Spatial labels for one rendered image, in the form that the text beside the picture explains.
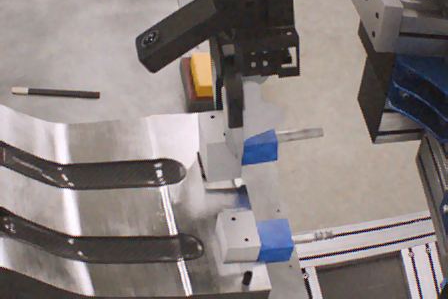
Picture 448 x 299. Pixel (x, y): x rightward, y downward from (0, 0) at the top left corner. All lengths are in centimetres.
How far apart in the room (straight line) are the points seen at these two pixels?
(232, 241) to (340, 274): 92
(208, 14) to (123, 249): 27
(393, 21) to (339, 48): 141
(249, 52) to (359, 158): 145
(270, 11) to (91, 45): 45
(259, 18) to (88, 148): 27
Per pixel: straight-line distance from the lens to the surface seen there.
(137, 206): 130
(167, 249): 127
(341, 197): 255
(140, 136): 137
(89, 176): 133
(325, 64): 283
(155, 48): 121
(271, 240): 127
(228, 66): 121
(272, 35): 120
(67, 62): 157
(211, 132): 129
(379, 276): 216
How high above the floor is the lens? 188
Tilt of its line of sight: 46 degrees down
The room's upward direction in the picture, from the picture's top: 11 degrees clockwise
